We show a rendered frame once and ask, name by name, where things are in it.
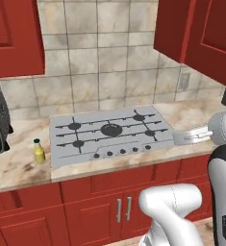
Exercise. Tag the grey gas hob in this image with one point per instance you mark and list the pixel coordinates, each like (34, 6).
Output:
(117, 141)

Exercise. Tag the red wall cabinet side panel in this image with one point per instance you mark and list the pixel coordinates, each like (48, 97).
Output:
(170, 25)

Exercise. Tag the black hob knob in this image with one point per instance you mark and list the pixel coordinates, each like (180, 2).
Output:
(135, 149)
(109, 153)
(147, 147)
(122, 151)
(96, 156)

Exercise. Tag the grey wall socket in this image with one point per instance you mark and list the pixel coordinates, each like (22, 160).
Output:
(183, 82)

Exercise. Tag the red drawer front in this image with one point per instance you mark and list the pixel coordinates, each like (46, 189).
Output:
(117, 179)
(194, 168)
(24, 198)

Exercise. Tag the red wall cabinet door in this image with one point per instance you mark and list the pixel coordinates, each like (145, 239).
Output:
(213, 38)
(12, 38)

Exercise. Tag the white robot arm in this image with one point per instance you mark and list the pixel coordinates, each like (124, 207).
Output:
(169, 205)

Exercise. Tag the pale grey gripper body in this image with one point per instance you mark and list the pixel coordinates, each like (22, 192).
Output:
(183, 137)

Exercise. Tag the yellow condiment bottle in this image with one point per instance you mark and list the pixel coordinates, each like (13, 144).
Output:
(39, 154)

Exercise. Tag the red base cabinet door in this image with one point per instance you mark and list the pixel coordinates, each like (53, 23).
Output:
(134, 205)
(205, 200)
(28, 229)
(92, 217)

